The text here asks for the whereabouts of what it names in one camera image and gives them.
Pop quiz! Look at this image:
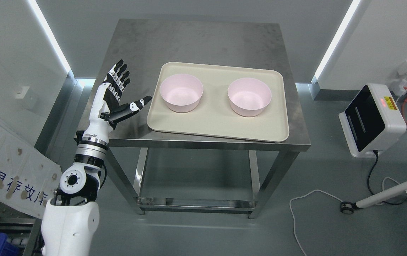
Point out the white wheeled stand leg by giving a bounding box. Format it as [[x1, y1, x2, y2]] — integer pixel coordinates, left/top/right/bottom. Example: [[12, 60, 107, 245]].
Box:
[[340, 181, 407, 214]]

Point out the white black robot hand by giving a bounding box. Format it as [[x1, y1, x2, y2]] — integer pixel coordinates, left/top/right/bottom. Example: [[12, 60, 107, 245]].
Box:
[[85, 59, 153, 139]]

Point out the white black box device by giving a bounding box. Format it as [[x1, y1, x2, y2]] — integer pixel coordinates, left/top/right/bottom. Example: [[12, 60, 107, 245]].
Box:
[[338, 83, 407, 158]]

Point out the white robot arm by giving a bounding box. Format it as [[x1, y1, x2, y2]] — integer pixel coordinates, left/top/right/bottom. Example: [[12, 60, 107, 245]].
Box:
[[41, 130, 108, 256]]

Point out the white wall switch box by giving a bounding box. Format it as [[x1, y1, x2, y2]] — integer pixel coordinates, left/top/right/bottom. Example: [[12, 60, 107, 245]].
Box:
[[15, 86, 30, 100]]

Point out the black power cable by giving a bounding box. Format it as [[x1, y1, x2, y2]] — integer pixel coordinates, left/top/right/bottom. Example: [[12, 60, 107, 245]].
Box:
[[367, 150, 407, 206]]

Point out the pink bowl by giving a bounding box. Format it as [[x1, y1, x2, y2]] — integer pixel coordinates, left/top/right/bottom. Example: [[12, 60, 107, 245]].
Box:
[[159, 74, 204, 113], [227, 78, 273, 118]]

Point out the white sign board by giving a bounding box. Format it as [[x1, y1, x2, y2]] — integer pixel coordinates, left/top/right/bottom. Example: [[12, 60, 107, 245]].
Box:
[[0, 125, 62, 219]]

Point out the beige plastic tray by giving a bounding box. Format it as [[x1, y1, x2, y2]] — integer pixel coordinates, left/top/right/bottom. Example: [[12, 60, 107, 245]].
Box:
[[147, 62, 289, 143]]

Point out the stainless steel table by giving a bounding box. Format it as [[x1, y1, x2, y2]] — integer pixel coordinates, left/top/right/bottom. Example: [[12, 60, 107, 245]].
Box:
[[92, 19, 311, 220]]

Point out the white floor cable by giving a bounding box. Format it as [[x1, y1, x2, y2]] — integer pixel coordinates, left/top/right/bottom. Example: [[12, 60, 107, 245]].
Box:
[[289, 177, 403, 256]]

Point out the white wall socket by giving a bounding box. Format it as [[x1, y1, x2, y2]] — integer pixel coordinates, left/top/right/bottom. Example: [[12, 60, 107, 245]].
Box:
[[389, 60, 407, 98]]

